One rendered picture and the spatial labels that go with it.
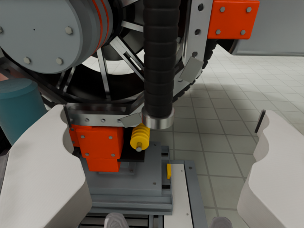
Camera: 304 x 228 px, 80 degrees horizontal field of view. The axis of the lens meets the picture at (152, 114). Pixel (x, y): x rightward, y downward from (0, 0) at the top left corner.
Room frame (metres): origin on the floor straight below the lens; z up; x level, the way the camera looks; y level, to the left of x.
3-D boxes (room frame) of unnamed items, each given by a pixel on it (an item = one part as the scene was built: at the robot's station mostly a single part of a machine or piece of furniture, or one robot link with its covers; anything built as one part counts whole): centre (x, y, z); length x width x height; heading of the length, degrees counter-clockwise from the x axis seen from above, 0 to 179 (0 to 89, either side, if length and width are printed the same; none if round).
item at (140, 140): (0.54, 0.03, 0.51); 0.29 x 0.06 x 0.06; 179
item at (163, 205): (0.61, 0.15, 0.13); 0.50 x 0.36 x 0.10; 89
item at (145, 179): (0.61, 0.15, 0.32); 0.40 x 0.30 x 0.28; 89
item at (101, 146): (0.48, 0.16, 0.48); 0.16 x 0.12 x 0.17; 179
